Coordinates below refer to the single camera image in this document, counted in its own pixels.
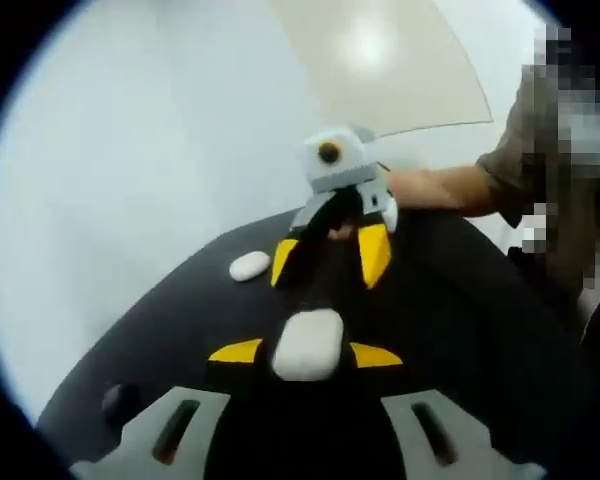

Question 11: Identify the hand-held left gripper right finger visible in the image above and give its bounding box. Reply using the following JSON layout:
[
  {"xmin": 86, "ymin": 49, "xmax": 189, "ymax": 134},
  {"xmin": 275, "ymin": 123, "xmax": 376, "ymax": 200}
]
[{"xmin": 348, "ymin": 342, "xmax": 550, "ymax": 480}]

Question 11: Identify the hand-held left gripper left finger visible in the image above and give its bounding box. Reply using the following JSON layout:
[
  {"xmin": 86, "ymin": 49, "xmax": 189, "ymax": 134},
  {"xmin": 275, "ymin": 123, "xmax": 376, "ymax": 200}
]
[{"xmin": 68, "ymin": 338, "xmax": 265, "ymax": 480}]

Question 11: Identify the white charging case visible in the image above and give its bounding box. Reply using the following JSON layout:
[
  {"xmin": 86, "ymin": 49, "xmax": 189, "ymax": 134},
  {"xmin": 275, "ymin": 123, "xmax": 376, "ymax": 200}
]
[
  {"xmin": 229, "ymin": 250, "xmax": 272, "ymax": 284},
  {"xmin": 271, "ymin": 309, "xmax": 346, "ymax": 383}
]

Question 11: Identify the person's right hand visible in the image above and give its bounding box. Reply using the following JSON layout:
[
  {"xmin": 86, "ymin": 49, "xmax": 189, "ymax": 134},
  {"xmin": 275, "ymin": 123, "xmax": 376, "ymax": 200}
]
[{"xmin": 387, "ymin": 167, "xmax": 456, "ymax": 211}]

